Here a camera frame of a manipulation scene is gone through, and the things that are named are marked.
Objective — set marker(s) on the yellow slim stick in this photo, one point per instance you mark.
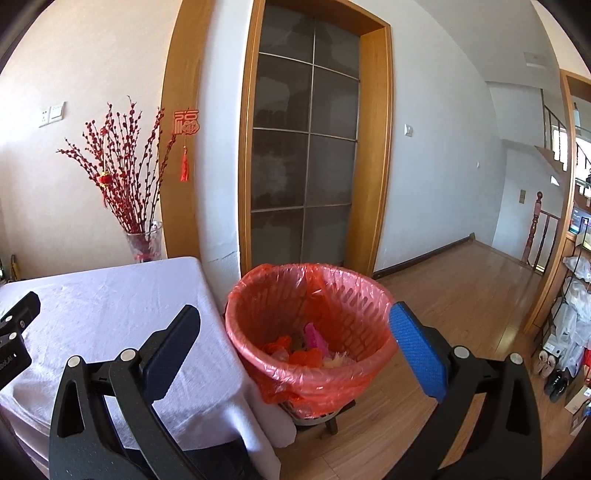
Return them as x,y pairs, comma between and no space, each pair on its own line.
15,266

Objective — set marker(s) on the beige pair of shoes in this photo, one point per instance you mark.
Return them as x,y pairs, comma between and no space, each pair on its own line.
545,361

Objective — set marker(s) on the wooden wall trim post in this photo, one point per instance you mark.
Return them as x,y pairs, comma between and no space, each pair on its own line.
178,69

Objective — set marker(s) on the white wall socket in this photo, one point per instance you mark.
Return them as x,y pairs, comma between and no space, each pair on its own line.
45,118

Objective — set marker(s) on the white cloth covered table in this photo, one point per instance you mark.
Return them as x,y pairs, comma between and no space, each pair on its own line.
115,300

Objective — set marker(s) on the clear glass vase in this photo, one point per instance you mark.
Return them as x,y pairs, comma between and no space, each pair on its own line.
144,244

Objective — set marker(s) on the red hanging knot ornament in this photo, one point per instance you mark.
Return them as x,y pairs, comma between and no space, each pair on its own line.
186,122

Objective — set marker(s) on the black pair of shoes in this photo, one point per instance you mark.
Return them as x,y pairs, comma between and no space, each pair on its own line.
559,385

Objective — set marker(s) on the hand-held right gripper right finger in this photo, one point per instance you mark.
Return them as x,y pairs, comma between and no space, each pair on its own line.
415,350

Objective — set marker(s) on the staircase with metal railing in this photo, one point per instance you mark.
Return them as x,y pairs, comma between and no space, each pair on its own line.
554,143

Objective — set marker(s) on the orange plastic wrapper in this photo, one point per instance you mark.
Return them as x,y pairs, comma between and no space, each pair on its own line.
276,345

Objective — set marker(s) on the dark wooden stool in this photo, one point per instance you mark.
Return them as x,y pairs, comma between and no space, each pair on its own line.
332,417

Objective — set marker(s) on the cardboard box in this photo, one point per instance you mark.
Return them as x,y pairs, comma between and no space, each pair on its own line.
578,399

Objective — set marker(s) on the black metal storage rack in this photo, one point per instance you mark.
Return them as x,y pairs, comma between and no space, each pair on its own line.
561,295

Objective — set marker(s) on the white wall switch panel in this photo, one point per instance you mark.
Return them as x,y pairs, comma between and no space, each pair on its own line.
57,111

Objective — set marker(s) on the wooden stair railing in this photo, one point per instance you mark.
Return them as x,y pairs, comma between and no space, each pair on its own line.
535,230

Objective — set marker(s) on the wooden door frame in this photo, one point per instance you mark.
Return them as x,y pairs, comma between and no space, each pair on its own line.
376,138

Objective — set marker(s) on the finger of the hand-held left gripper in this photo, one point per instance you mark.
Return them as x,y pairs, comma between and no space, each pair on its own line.
25,309

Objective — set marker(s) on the frosted glass panel door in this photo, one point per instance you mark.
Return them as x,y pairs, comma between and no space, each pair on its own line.
300,161

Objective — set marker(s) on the pink wrapper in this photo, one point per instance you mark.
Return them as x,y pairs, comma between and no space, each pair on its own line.
316,337

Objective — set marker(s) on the pale yellow wrapper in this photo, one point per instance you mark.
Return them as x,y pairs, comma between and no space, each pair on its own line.
339,361

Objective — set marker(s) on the red lined waste basket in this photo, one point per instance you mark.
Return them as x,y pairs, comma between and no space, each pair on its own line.
323,383

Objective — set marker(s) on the brown wall plate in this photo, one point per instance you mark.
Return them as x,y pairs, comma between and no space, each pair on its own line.
522,195

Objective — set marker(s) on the small red lantern ornament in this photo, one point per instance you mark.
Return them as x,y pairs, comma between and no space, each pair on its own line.
105,179

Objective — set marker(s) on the white ceiling vent panel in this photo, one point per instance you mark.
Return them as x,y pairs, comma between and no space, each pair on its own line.
534,59

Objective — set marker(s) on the red blossom branches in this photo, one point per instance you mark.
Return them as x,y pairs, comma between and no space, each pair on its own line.
124,161

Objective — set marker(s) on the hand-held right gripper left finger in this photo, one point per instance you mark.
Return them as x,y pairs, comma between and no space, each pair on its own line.
173,350

